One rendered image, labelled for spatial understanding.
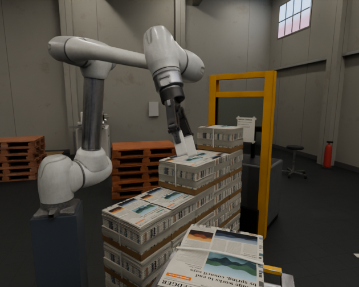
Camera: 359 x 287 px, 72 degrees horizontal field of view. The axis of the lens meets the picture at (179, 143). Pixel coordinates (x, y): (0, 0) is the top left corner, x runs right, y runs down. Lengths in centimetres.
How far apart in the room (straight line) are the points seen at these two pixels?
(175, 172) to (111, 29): 666
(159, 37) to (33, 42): 768
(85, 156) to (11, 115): 719
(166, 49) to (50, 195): 87
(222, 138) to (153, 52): 166
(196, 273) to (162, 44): 69
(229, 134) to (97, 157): 133
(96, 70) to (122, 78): 667
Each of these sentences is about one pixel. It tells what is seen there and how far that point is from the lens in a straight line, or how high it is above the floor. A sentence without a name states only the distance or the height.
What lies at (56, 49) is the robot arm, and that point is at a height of 175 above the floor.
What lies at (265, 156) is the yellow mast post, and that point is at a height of 96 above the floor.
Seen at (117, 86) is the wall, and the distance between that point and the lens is 794.
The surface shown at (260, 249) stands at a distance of 97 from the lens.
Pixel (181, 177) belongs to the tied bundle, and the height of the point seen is 95.
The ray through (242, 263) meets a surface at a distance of 89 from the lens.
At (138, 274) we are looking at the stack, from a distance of 170.
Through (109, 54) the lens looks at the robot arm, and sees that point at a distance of 104.
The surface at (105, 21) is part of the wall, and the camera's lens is 826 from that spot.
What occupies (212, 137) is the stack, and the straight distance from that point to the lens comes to 241.
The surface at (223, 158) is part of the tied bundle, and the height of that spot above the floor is 105.
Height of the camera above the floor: 153
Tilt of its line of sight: 10 degrees down
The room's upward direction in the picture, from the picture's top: straight up
